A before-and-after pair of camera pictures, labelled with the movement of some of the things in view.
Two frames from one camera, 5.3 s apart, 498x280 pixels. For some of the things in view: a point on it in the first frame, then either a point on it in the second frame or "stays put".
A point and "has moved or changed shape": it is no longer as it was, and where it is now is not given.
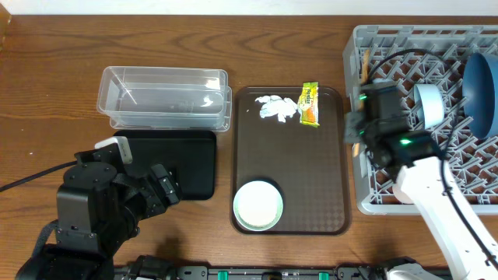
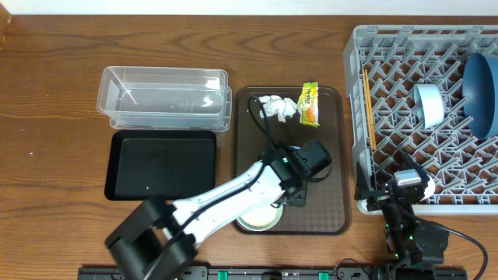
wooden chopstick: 355,149 has moved or changed shape
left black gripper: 158,203 → 299,204
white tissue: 274,105 stays put
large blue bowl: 480,94 stays put
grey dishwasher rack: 408,82 stays put
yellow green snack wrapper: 308,103 stays put
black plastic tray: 190,155 stays put
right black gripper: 352,120 → 378,200
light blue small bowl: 429,104 stays put
